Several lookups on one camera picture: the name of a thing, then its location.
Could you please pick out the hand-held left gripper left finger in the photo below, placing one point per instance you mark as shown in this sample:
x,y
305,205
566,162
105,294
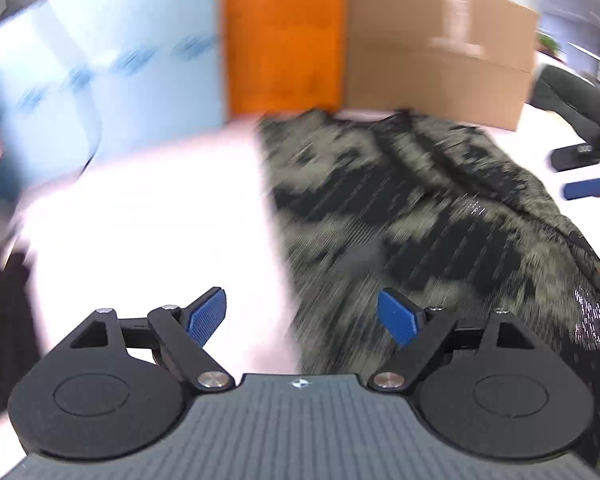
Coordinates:
x,y
207,315

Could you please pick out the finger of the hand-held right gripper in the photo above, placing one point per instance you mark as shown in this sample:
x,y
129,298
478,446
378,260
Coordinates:
x,y
585,189
575,156

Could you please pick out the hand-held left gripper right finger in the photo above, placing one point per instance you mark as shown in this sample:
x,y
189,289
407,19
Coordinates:
x,y
397,317

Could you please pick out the black lace-print garment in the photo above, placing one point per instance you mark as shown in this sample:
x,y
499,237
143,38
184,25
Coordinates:
x,y
420,240

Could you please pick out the dark office chair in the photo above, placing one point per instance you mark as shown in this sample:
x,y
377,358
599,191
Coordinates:
x,y
565,97

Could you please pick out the green potted plant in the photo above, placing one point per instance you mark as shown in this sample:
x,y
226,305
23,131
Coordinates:
x,y
549,43

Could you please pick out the brown cardboard box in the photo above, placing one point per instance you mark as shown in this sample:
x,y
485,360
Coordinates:
x,y
430,45

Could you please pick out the black bag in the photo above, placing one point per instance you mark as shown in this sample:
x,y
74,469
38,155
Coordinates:
x,y
7,320

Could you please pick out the light blue cardboard box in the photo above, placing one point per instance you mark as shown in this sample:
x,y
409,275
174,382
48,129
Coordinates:
x,y
130,75

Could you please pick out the orange cardboard box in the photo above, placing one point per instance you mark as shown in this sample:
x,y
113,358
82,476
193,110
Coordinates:
x,y
282,35

